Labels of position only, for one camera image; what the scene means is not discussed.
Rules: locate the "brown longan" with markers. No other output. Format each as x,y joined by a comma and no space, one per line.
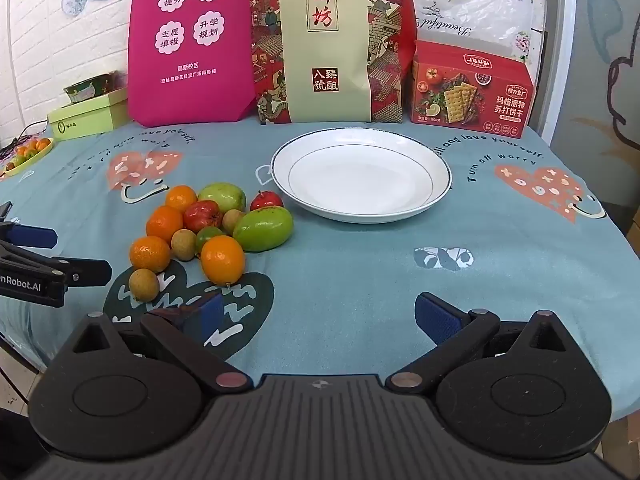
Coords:
144,284
233,220
183,244

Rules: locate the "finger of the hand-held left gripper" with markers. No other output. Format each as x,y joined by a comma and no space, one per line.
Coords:
85,272
32,237

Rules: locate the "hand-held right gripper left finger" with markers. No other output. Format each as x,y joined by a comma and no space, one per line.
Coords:
210,316

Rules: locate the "white ceramic plate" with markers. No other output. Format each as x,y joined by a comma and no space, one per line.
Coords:
360,175

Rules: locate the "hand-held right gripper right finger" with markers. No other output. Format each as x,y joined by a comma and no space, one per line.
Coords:
437,316

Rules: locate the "green patterned bowl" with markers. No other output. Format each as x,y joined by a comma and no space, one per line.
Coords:
90,88

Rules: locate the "orange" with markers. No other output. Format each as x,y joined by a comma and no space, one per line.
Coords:
222,260
164,222
181,197
150,254

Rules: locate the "red patterned paper bag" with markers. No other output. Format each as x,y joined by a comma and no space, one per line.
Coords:
300,100

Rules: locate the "pink tote bag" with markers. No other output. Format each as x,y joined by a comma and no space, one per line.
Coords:
150,85

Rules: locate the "red cracker box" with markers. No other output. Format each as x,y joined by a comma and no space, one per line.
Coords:
500,80

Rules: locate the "white floral bag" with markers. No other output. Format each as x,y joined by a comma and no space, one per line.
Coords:
475,0

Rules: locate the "light green box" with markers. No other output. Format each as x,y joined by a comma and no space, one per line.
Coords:
87,116

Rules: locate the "yellow tray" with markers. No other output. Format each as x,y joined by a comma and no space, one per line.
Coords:
25,166

